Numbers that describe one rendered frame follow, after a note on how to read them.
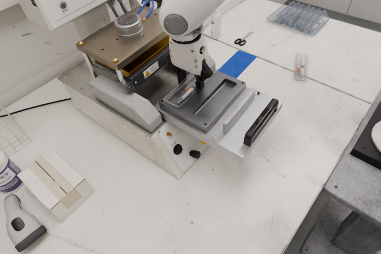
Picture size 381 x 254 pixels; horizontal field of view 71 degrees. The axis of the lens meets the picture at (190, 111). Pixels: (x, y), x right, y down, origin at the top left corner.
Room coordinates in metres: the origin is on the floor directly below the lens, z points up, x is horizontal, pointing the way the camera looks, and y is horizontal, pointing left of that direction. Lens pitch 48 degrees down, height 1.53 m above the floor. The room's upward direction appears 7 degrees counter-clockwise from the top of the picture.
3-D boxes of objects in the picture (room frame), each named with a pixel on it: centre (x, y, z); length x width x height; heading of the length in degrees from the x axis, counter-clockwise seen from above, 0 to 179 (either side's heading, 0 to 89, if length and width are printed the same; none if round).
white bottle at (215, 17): (1.20, -0.17, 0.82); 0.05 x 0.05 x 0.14
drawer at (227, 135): (0.52, -0.08, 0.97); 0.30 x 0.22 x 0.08; 48
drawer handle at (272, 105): (0.43, -0.18, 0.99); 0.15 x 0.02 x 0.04; 138
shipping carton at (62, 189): (0.43, 0.44, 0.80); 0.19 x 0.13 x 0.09; 44
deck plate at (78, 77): (0.75, 0.18, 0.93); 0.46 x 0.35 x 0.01; 48
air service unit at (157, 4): (0.98, 0.10, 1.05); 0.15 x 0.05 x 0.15; 138
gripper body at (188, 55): (0.58, -0.01, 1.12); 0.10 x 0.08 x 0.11; 48
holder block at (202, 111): (0.55, -0.04, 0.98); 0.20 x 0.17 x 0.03; 138
